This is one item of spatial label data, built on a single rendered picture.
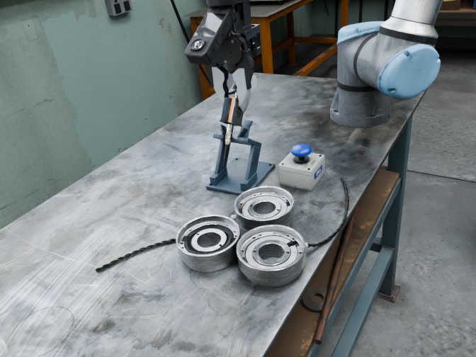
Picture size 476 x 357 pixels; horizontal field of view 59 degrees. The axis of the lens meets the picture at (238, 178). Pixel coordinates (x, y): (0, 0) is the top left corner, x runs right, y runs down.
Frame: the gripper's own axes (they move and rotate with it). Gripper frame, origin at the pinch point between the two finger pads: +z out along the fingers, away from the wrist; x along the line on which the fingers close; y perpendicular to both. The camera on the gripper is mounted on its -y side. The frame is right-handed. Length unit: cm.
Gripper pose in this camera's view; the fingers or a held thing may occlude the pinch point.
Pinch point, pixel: (233, 106)
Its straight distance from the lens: 83.3
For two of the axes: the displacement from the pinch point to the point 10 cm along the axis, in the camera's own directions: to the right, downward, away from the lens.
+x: -8.7, -1.7, 4.6
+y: 4.8, -5.0, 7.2
